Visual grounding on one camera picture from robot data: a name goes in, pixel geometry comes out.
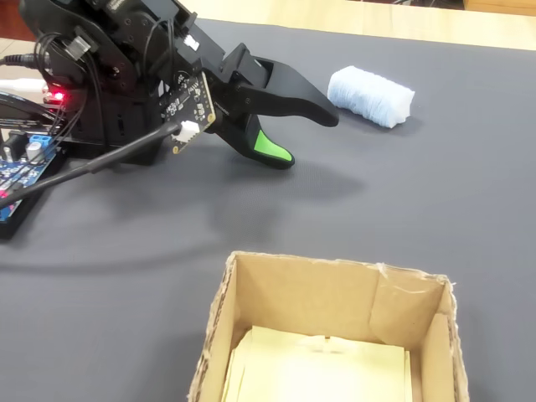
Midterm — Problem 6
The light blue cloth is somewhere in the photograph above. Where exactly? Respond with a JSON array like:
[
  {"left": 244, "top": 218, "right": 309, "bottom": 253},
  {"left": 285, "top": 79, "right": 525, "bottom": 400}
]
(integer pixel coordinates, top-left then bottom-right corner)
[{"left": 327, "top": 64, "right": 417, "bottom": 130}]

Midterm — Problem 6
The black barrel power plug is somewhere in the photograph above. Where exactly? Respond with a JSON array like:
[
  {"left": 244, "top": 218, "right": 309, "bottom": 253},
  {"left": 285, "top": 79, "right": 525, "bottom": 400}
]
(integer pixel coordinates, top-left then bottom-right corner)
[{"left": 0, "top": 53, "right": 44, "bottom": 69}]

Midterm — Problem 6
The yellow paper sheet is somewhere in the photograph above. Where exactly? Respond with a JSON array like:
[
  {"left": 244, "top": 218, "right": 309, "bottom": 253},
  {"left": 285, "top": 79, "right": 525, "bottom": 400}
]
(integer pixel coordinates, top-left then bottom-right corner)
[{"left": 224, "top": 326, "right": 414, "bottom": 402}]

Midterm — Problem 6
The thin black wire bundle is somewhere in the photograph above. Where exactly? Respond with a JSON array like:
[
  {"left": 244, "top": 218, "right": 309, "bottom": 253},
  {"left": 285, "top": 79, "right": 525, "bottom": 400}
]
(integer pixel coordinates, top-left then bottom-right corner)
[{"left": 34, "top": 32, "right": 104, "bottom": 152}]

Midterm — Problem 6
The curved black power cable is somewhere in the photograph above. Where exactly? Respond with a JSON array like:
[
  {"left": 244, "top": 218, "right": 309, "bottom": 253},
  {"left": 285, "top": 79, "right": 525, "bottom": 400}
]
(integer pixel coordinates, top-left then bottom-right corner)
[{"left": 0, "top": 92, "right": 64, "bottom": 127}]

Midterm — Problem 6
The thick black camera cable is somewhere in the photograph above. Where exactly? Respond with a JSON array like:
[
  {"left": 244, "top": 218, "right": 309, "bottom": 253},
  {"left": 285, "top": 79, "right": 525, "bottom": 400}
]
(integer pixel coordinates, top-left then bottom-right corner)
[{"left": 0, "top": 122, "right": 183, "bottom": 210}]

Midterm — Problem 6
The white USB plug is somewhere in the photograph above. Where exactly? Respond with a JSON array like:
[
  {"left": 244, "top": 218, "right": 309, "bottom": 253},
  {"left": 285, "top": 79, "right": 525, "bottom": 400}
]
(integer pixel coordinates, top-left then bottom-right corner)
[{"left": 0, "top": 77, "right": 49, "bottom": 95}]

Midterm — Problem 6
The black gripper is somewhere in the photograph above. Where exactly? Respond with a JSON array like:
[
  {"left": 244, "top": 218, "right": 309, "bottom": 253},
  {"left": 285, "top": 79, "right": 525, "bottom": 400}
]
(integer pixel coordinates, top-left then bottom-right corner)
[{"left": 178, "top": 8, "right": 340, "bottom": 170}]

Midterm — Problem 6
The grey table mat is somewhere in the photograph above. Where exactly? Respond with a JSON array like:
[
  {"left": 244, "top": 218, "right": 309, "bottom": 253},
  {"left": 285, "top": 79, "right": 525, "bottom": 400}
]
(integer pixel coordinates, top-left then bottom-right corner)
[{"left": 0, "top": 16, "right": 536, "bottom": 402}]

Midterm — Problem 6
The blue circuit board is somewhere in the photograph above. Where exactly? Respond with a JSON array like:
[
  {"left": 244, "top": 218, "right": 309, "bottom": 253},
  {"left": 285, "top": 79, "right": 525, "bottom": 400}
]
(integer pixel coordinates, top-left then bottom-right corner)
[
  {"left": 0, "top": 140, "right": 71, "bottom": 242},
  {"left": 0, "top": 129, "right": 60, "bottom": 223}
]

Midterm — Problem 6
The open cardboard box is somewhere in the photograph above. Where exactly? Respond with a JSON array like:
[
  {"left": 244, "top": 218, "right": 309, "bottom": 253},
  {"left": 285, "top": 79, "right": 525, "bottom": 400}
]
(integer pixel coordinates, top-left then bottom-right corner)
[{"left": 185, "top": 250, "right": 471, "bottom": 402}]

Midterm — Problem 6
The small camera circuit board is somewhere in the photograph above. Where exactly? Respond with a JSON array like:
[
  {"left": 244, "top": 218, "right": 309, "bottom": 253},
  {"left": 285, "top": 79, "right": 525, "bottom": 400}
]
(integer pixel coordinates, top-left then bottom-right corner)
[{"left": 161, "top": 70, "right": 219, "bottom": 154}]

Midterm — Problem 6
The red-lit driver board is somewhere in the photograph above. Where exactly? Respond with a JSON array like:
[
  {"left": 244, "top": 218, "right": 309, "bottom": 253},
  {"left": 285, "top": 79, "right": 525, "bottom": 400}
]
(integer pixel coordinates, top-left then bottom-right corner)
[{"left": 40, "top": 82, "right": 71, "bottom": 106}]

